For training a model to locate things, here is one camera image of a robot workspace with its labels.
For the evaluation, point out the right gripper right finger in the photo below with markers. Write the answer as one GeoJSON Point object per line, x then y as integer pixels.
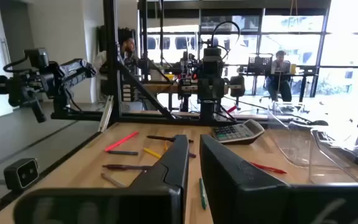
{"type": "Point", "coordinates": [244, 199]}

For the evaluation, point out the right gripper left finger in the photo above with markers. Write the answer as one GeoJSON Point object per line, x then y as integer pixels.
{"type": "Point", "coordinates": [154, 202]}

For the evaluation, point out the yellow pencil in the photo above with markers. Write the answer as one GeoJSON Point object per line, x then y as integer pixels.
{"type": "Point", "coordinates": [152, 152]}

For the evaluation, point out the black pen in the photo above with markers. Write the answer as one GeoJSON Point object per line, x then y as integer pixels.
{"type": "Point", "coordinates": [160, 137]}

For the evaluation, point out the background black robot arm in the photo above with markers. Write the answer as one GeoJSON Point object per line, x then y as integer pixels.
{"type": "Point", "coordinates": [57, 77]}

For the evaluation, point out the red tag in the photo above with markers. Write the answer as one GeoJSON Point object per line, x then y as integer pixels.
{"type": "Point", "coordinates": [232, 109]}

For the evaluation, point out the red crayon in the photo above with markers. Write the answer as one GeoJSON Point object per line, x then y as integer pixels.
{"type": "Point", "coordinates": [269, 168]}

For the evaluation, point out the green crayon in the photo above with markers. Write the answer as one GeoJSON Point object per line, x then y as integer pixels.
{"type": "Point", "coordinates": [202, 193]}

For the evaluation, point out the purple pen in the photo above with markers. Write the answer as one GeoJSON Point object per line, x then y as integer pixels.
{"type": "Point", "coordinates": [126, 167]}

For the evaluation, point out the grey crayon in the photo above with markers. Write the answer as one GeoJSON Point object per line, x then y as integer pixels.
{"type": "Point", "coordinates": [113, 180]}

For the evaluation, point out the wooden background table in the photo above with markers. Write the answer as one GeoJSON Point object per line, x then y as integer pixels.
{"type": "Point", "coordinates": [160, 88]}

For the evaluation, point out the grey desk calculator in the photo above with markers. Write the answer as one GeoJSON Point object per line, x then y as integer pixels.
{"type": "Point", "coordinates": [238, 132]}

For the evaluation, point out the black crate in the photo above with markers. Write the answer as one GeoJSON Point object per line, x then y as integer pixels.
{"type": "Point", "coordinates": [259, 63]}

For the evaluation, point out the dark blue crayon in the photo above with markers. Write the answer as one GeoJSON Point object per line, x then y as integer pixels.
{"type": "Point", "coordinates": [123, 152]}

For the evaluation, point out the person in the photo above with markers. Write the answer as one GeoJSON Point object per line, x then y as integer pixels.
{"type": "Point", "coordinates": [128, 46]}
{"type": "Point", "coordinates": [279, 81]}

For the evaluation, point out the pink pencil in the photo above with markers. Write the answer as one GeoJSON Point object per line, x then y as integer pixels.
{"type": "Point", "coordinates": [121, 141]}

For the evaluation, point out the yellow cup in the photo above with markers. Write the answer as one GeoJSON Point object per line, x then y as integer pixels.
{"type": "Point", "coordinates": [292, 69]}

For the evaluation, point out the black background desk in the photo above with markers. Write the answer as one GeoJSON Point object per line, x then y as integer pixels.
{"type": "Point", "coordinates": [306, 70]}

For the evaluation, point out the white metal bracket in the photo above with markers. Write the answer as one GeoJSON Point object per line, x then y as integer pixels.
{"type": "Point", "coordinates": [106, 113]}

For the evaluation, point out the black aluminium frame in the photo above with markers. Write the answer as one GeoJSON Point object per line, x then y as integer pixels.
{"type": "Point", "coordinates": [110, 62]}

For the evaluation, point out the small black camera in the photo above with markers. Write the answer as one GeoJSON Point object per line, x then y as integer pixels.
{"type": "Point", "coordinates": [20, 173]}

